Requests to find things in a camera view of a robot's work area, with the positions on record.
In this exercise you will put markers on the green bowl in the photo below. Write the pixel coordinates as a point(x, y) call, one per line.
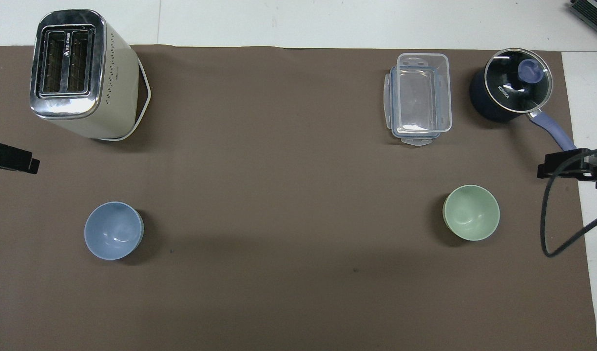
point(471, 213)

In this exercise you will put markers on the blue bowl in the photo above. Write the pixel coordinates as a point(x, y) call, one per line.
point(113, 231)

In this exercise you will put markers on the clear plastic container lid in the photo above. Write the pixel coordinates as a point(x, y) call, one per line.
point(417, 140)

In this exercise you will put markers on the clear plastic food container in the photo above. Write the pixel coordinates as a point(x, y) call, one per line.
point(423, 92)

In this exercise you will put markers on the dark blue saucepan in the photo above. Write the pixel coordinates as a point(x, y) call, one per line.
point(486, 108)

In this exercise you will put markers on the cream and chrome toaster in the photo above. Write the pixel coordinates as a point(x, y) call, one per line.
point(84, 92)

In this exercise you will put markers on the glass pot lid blue knob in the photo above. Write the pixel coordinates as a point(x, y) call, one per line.
point(517, 80)

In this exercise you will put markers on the dark grey ribbed device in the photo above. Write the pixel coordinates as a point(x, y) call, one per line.
point(593, 12)

